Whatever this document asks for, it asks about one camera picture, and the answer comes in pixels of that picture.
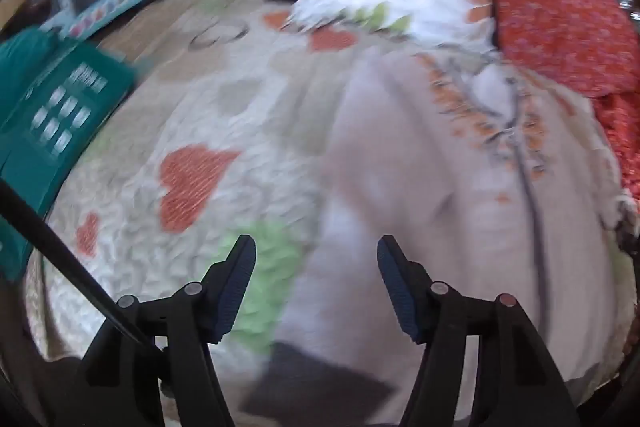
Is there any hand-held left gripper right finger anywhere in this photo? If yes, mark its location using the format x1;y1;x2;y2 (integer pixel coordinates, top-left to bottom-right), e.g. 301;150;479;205
376;234;583;427

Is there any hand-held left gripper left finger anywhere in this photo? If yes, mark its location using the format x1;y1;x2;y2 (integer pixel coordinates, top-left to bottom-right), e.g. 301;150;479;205
75;234;258;427

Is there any light pink small garment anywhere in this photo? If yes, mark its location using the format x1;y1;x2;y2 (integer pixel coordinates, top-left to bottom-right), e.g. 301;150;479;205
240;44;626;427

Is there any black rod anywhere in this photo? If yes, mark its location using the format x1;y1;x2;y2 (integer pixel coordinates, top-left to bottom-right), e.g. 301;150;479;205
0;179;156;348

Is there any heart print blanket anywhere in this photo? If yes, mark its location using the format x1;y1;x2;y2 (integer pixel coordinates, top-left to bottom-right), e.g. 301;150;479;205
20;0;640;427

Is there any teal plastic basket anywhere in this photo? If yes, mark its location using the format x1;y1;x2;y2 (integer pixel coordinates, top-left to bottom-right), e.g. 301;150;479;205
0;27;138;283

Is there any light blue dotted box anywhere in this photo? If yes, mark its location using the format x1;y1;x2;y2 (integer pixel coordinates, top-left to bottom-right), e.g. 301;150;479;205
40;0;151;40

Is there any red floral cloth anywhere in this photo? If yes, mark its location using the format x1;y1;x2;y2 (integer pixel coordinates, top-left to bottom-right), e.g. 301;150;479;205
487;0;640;202

